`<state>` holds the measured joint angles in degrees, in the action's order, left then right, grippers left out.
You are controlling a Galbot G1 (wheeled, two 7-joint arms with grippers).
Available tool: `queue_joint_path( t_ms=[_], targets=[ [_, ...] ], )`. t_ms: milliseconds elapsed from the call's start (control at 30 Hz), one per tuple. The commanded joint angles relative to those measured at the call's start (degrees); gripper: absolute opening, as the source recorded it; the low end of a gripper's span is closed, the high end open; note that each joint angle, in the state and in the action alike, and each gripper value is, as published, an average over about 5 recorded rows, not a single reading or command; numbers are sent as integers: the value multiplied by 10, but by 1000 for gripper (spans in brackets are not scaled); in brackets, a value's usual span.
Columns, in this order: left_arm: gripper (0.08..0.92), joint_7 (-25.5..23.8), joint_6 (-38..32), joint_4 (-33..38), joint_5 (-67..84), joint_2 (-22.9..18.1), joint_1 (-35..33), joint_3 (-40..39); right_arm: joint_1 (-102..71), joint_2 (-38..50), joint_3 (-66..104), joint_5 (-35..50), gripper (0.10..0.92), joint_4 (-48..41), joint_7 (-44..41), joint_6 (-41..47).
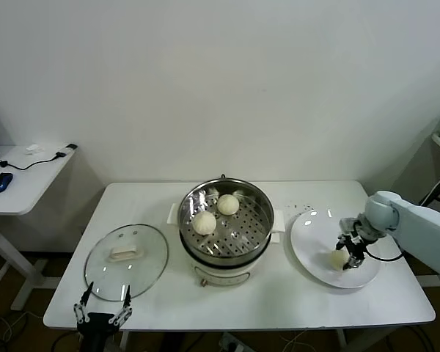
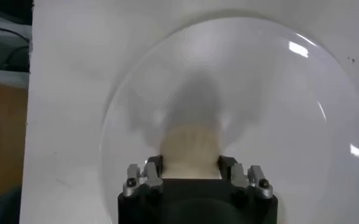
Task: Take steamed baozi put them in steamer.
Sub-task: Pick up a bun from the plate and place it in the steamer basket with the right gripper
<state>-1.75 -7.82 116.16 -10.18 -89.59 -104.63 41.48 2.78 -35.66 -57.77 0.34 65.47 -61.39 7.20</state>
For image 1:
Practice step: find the stainless steel steamer basket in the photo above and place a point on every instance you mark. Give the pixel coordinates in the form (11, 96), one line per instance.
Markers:
(238, 227)

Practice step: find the white steamed baozi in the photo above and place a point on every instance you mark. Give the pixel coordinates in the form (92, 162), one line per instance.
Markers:
(204, 221)
(227, 204)
(335, 260)

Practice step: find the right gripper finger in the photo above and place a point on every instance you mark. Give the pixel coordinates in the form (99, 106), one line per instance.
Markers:
(341, 243)
(355, 262)

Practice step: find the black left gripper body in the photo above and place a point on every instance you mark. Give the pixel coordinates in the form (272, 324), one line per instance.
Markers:
(97, 326)

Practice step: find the blue computer mouse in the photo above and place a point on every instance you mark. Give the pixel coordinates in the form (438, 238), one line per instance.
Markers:
(0, 182)

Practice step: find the white round plate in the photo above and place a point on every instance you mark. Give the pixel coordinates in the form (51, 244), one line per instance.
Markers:
(311, 242)

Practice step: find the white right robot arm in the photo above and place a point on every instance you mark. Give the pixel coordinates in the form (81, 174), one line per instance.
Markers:
(418, 227)

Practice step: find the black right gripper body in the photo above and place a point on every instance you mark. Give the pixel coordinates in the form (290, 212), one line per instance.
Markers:
(355, 246)

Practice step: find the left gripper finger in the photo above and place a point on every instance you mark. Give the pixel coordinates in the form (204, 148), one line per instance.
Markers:
(127, 295)
(86, 293)

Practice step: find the small white desk object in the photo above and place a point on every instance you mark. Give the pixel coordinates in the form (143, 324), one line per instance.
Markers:
(32, 149)

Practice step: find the white power strip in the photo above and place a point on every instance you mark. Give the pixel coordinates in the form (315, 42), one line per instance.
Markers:
(231, 341)

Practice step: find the white side desk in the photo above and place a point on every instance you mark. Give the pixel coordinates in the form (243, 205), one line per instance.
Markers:
(33, 183)

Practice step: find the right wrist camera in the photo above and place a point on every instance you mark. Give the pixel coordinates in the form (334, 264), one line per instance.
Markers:
(348, 225)

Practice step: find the glass pot lid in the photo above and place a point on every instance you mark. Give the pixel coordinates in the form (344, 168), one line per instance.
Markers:
(126, 253)

